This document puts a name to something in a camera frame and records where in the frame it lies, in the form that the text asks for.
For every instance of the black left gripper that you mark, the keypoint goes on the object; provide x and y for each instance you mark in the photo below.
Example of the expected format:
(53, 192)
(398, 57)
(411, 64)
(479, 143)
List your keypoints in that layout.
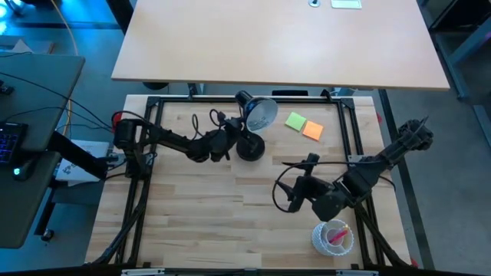
(215, 145)

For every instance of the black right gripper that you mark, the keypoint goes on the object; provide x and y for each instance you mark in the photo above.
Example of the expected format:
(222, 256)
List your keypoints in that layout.
(312, 189)

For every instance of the black gooseneck desk lamp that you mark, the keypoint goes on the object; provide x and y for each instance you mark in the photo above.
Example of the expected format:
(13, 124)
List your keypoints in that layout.
(251, 147)

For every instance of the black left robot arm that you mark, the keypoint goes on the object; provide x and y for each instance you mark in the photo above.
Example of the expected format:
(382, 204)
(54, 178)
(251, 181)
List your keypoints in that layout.
(161, 136)

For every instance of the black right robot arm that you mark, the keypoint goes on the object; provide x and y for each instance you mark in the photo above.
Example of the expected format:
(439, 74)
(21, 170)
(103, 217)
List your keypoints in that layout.
(383, 157)

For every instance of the white textured cup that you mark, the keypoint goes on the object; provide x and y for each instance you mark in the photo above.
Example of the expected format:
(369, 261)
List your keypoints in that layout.
(320, 245)

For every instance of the pink marker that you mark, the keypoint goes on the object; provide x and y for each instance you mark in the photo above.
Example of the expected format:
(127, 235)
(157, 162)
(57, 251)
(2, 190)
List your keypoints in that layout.
(337, 236)

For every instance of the green sticky note pad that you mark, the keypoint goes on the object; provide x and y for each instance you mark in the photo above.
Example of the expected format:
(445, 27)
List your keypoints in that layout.
(295, 121)

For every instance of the orange sticky note pad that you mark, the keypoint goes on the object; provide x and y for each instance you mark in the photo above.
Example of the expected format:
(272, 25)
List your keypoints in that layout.
(312, 130)

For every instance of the silver mounting plate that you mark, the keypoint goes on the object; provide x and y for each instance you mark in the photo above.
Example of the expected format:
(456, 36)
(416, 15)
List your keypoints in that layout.
(355, 160)

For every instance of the large light wooden desk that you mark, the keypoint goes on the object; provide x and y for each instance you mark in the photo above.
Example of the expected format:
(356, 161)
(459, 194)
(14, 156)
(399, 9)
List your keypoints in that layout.
(280, 42)

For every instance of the red clamp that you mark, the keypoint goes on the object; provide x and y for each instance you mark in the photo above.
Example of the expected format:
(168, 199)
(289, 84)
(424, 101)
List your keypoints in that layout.
(115, 120)

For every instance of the white printed paper sheet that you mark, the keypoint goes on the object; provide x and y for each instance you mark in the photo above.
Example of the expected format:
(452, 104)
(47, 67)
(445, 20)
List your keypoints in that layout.
(86, 149)

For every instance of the black support bar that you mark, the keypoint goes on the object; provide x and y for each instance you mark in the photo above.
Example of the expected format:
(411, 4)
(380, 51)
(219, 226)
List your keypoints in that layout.
(76, 153)

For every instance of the grey desk grommet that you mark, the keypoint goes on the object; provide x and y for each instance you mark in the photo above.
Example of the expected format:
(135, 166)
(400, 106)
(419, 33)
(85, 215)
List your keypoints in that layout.
(314, 3)

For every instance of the white pad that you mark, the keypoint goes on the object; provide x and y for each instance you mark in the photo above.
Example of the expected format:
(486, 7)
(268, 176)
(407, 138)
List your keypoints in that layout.
(346, 4)

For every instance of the dark grey desk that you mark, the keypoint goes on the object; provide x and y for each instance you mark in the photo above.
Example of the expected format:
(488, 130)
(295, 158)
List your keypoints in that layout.
(34, 115)

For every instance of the black computer mouse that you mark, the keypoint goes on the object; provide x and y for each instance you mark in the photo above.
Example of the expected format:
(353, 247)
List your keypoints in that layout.
(24, 170)

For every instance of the black backlit keyboard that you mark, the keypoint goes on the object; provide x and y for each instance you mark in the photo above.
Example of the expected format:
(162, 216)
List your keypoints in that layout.
(9, 143)

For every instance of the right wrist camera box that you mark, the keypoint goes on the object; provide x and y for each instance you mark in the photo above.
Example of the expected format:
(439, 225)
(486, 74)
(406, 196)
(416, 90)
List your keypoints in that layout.
(312, 159)

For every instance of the black frame clamp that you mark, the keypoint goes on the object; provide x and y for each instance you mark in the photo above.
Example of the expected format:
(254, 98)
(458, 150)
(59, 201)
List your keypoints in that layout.
(327, 95)

